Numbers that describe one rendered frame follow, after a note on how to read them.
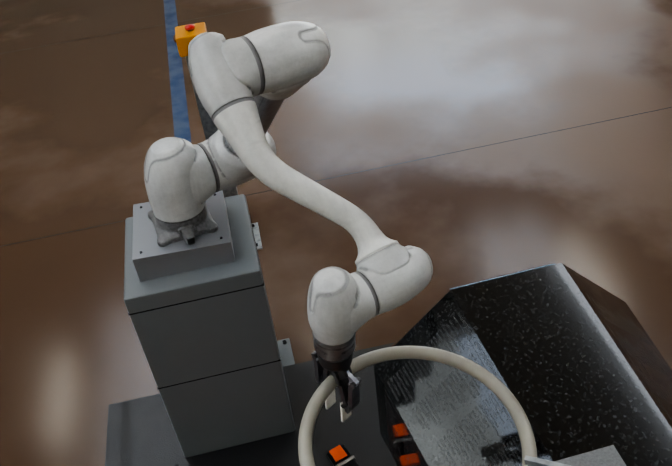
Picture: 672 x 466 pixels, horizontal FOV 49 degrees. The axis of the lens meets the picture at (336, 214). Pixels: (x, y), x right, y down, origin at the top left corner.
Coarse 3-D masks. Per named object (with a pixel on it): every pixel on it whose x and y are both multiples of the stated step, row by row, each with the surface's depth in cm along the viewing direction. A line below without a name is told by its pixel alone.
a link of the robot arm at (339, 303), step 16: (320, 272) 145; (336, 272) 144; (320, 288) 142; (336, 288) 141; (352, 288) 143; (368, 288) 147; (320, 304) 142; (336, 304) 142; (352, 304) 144; (368, 304) 147; (320, 320) 144; (336, 320) 144; (352, 320) 146; (368, 320) 151; (320, 336) 148; (336, 336) 147; (352, 336) 151
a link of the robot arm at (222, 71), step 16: (208, 32) 156; (192, 48) 155; (208, 48) 153; (224, 48) 154; (240, 48) 154; (192, 64) 154; (208, 64) 152; (224, 64) 153; (240, 64) 153; (256, 64) 155; (192, 80) 156; (208, 80) 152; (224, 80) 152; (240, 80) 153; (256, 80) 156; (208, 96) 152; (224, 96) 151; (240, 96) 152; (208, 112) 155
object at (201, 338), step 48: (240, 240) 224; (144, 288) 211; (192, 288) 211; (240, 288) 215; (144, 336) 218; (192, 336) 223; (240, 336) 227; (192, 384) 235; (240, 384) 240; (192, 432) 249; (240, 432) 255; (288, 432) 261
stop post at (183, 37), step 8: (200, 24) 287; (176, 32) 283; (184, 32) 282; (192, 32) 282; (200, 32) 281; (176, 40) 279; (184, 40) 280; (184, 48) 282; (200, 104) 299; (200, 112) 302; (208, 120) 304; (208, 128) 307; (216, 128) 307; (208, 136) 309; (224, 192) 328; (232, 192) 328; (256, 224) 357; (256, 232) 352; (256, 240) 348
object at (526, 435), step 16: (368, 352) 167; (384, 352) 167; (400, 352) 167; (416, 352) 167; (432, 352) 167; (448, 352) 167; (352, 368) 164; (464, 368) 164; (480, 368) 163; (336, 384) 162; (496, 384) 160; (320, 400) 158; (512, 400) 157; (304, 416) 155; (512, 416) 155; (304, 432) 152; (528, 432) 151; (304, 448) 149; (528, 448) 148; (304, 464) 146
